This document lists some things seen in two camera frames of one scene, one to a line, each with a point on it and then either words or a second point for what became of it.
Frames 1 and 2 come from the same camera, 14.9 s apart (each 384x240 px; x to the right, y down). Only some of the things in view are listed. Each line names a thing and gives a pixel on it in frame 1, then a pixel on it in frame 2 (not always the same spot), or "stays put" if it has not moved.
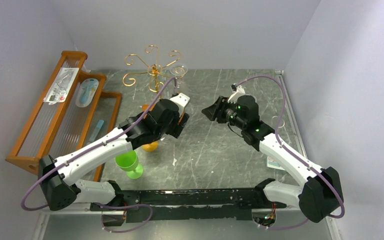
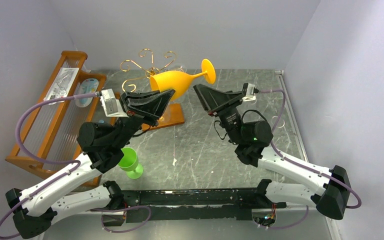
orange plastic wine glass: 151,147 → 179,81
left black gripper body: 182,122 → 149,120
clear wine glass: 177,70 stays put
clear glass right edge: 274,121 stays put
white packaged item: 59,89 stays put
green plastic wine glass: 128,161 stays put
